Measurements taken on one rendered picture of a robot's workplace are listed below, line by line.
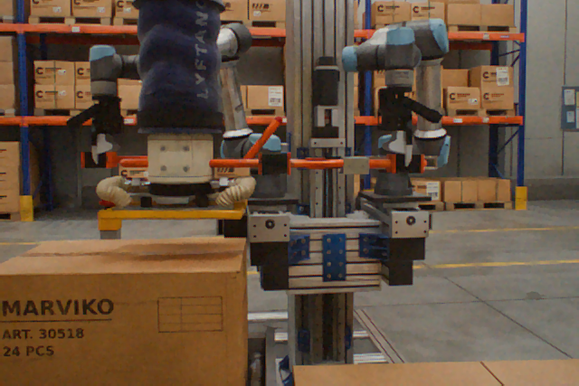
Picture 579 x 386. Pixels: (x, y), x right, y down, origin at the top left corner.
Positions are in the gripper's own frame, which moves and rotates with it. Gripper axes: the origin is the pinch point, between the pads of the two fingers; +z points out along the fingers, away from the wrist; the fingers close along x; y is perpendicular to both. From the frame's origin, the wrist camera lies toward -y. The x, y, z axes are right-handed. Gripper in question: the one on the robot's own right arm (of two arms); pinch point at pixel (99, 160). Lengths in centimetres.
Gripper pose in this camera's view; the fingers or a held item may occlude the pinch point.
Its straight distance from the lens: 175.7
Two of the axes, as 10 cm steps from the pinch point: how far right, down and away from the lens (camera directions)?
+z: 0.2, 10.0, 0.5
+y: 10.0, -0.2, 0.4
